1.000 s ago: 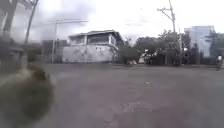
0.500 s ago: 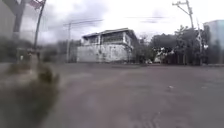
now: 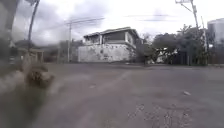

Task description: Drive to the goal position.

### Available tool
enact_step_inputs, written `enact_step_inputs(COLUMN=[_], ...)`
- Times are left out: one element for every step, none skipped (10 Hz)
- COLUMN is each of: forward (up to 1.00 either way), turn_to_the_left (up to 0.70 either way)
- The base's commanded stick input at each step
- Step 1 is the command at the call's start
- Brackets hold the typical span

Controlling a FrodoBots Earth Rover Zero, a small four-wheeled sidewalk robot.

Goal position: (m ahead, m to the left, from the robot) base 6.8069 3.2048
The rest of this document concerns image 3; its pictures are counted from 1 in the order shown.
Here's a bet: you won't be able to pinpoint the white two-storey house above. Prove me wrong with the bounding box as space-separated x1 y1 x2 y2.
77 26 143 64

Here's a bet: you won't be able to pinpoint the grey concrete road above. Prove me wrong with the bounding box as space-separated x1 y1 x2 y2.
0 61 224 128

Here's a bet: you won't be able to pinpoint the group of dark trees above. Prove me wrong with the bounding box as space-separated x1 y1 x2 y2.
134 23 210 66

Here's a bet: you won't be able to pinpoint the dry grass clump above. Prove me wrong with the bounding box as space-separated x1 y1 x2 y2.
23 63 56 90

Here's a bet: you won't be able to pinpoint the low shelter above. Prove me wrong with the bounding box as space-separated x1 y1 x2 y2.
13 39 46 64

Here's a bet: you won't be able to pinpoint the leaning pole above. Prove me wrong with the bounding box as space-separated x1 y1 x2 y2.
25 0 42 51

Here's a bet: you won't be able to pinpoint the utility pole with crossarm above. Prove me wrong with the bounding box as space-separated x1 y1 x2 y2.
174 0 201 31

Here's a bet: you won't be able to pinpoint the pale tall building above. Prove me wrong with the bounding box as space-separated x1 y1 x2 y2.
206 17 224 65

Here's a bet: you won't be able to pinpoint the overhead wires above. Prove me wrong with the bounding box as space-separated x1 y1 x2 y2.
43 12 178 31

